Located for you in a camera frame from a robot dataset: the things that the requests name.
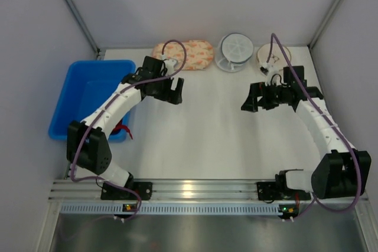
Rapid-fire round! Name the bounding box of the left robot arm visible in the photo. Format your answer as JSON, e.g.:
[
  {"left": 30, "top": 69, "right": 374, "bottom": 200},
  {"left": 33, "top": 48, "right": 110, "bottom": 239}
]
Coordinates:
[{"left": 66, "top": 56, "right": 184, "bottom": 189}]

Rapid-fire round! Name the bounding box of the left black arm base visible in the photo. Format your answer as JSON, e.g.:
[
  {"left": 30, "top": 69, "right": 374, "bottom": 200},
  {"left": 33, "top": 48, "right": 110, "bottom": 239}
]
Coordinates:
[{"left": 100, "top": 181, "right": 153, "bottom": 201}]

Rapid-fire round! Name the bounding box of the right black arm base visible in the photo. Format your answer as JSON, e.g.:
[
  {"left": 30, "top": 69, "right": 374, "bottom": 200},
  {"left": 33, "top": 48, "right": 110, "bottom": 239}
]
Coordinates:
[{"left": 256, "top": 181, "right": 311, "bottom": 202}]

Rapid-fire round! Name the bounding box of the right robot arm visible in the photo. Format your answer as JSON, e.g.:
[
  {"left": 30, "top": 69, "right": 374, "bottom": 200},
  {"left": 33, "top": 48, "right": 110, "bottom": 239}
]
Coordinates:
[{"left": 241, "top": 66, "right": 372, "bottom": 199}]

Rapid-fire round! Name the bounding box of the floral laundry bag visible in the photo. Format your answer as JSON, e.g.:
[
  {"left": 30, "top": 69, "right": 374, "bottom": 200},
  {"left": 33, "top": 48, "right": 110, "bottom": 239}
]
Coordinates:
[{"left": 151, "top": 40, "right": 214, "bottom": 71}]

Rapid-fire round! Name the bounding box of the white mesh cylinder bag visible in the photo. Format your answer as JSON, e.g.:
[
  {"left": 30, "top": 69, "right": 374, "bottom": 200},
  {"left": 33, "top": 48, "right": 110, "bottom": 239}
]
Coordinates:
[{"left": 214, "top": 32, "right": 254, "bottom": 73}]

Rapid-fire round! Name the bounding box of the red garment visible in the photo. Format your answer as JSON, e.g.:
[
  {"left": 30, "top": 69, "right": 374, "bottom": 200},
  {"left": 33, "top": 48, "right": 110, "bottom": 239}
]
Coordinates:
[{"left": 112, "top": 120, "right": 133, "bottom": 140}]

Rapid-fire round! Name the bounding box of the blue plastic bin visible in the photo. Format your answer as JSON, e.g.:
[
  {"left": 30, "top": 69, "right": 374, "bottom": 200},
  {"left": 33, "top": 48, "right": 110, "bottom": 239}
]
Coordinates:
[{"left": 48, "top": 60, "right": 136, "bottom": 141}]

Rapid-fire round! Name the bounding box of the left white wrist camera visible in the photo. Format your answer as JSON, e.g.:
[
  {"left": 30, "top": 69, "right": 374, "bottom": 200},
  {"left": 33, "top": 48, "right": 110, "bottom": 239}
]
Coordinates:
[{"left": 161, "top": 55, "right": 178, "bottom": 77}]

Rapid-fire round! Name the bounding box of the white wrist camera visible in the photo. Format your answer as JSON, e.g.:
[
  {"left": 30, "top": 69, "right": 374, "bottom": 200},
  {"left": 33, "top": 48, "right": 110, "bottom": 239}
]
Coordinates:
[
  {"left": 259, "top": 62, "right": 279, "bottom": 86},
  {"left": 161, "top": 55, "right": 178, "bottom": 77}
]

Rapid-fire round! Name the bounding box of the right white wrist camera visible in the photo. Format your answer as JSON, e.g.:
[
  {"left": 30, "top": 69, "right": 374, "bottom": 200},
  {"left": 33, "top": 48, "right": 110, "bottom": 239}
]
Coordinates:
[{"left": 259, "top": 62, "right": 279, "bottom": 86}]

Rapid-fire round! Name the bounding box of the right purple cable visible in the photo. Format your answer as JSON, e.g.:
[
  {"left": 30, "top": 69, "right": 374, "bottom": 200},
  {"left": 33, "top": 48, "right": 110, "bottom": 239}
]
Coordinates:
[{"left": 264, "top": 32, "right": 363, "bottom": 222}]

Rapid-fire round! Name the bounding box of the purple cable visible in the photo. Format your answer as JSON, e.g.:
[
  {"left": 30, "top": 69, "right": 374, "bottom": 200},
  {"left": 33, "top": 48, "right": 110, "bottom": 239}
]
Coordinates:
[
  {"left": 264, "top": 32, "right": 363, "bottom": 222},
  {"left": 70, "top": 39, "right": 187, "bottom": 221}
]

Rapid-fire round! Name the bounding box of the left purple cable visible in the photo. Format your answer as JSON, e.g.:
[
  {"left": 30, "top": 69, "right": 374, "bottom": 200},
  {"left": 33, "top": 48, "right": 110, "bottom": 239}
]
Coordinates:
[{"left": 70, "top": 39, "right": 187, "bottom": 221}]

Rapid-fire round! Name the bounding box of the aluminium mounting rail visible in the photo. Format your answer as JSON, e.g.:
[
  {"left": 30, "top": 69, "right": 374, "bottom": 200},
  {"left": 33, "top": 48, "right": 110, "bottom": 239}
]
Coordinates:
[{"left": 48, "top": 178, "right": 370, "bottom": 202}]

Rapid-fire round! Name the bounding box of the slotted cable duct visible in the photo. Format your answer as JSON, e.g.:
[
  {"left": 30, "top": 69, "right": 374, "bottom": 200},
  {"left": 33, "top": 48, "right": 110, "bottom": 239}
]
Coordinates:
[{"left": 60, "top": 202, "right": 298, "bottom": 215}]

